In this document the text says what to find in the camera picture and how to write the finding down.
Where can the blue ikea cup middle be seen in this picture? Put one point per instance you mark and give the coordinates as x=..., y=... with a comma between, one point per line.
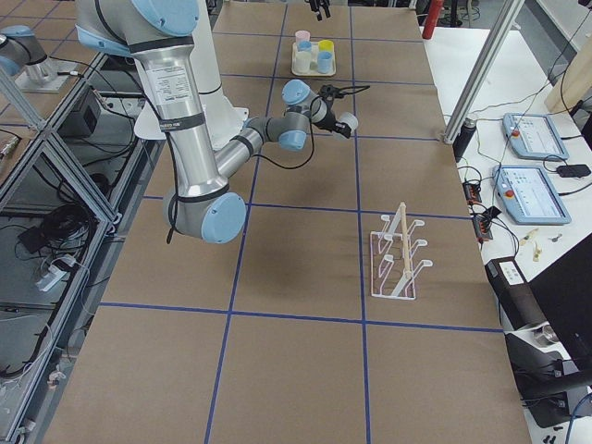
x=304, y=46

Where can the black water bottle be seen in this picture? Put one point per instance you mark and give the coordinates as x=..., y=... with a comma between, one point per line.
x=464, y=137

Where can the aluminium frame post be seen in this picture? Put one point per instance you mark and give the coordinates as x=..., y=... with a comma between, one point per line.
x=493, y=43

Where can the blue ikea cup corner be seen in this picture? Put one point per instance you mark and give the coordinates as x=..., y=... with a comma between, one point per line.
x=324, y=62

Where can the near blue teach pendant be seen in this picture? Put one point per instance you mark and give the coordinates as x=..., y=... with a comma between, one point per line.
x=528, y=196

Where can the yellow ikea cup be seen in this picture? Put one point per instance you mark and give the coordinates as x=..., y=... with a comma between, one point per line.
x=326, y=45

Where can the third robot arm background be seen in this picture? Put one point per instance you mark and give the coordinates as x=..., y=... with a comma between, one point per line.
x=20, y=48

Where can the far blue teach pendant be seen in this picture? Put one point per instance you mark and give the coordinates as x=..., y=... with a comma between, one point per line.
x=533, y=137

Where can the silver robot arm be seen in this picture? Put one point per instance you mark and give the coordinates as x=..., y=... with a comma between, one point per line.
x=209, y=140

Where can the pale green ikea cup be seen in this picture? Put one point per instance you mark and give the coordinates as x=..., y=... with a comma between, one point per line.
x=302, y=62

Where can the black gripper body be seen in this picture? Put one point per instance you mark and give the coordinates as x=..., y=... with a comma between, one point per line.
x=330, y=121
x=317, y=6

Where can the white ikea cup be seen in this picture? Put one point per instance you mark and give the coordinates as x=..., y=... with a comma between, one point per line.
x=350, y=120

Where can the red fire extinguisher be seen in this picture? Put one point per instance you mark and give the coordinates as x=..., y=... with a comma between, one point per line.
x=431, y=19

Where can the cream plastic tray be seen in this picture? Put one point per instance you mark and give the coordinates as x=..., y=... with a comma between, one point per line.
x=313, y=72

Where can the white wire cup rack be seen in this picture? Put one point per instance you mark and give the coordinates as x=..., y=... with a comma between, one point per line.
x=393, y=270

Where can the black power adapter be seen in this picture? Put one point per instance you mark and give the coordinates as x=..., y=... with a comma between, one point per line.
x=576, y=171

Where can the black computer monitor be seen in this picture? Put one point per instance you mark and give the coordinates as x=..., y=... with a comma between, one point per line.
x=563, y=293

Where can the white power strip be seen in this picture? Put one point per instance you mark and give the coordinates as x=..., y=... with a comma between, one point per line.
x=55, y=272

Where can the pink ikea cup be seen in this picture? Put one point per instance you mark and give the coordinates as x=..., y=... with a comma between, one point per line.
x=302, y=36

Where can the blue teach pendant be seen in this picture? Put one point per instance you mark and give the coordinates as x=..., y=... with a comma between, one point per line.
x=533, y=137
x=528, y=196

